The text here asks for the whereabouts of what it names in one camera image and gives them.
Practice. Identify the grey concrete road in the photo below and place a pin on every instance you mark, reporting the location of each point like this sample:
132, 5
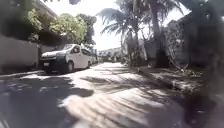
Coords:
106, 90

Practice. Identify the white van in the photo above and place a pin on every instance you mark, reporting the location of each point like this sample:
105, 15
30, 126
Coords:
71, 56

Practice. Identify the palm tree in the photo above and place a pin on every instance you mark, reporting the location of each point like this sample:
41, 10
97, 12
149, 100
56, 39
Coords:
155, 30

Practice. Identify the green leafy tree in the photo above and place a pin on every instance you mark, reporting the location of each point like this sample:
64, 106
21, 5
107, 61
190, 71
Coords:
68, 27

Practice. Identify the raised dirt verge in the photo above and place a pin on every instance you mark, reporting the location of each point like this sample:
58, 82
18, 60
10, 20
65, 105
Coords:
176, 80

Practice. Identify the grey stone wall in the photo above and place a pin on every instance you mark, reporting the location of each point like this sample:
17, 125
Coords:
178, 41

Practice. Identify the grey concrete wall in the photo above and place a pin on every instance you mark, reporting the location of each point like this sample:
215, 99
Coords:
18, 53

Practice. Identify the building behind wall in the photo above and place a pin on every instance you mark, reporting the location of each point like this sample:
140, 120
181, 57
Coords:
23, 20

